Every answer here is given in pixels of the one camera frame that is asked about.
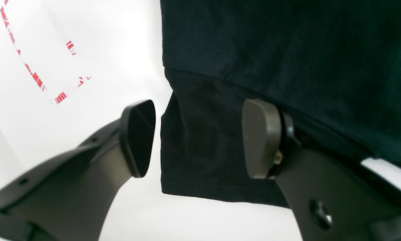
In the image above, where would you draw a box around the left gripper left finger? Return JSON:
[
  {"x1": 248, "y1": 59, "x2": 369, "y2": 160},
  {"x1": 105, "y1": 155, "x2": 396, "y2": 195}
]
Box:
[{"x1": 0, "y1": 100, "x2": 156, "y2": 241}]

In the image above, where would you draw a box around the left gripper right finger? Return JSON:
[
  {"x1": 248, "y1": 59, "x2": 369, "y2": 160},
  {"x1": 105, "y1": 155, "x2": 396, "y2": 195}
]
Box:
[{"x1": 242, "y1": 99, "x2": 401, "y2": 241}]

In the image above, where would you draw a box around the black t-shirt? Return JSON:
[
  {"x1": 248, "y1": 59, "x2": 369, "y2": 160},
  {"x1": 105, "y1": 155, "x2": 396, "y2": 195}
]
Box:
[{"x1": 160, "y1": 0, "x2": 401, "y2": 208}]

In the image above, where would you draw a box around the red tape rectangle marking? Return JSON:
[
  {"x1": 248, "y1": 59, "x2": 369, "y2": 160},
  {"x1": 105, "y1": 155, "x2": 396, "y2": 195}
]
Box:
[{"x1": 0, "y1": 0, "x2": 92, "y2": 105}]

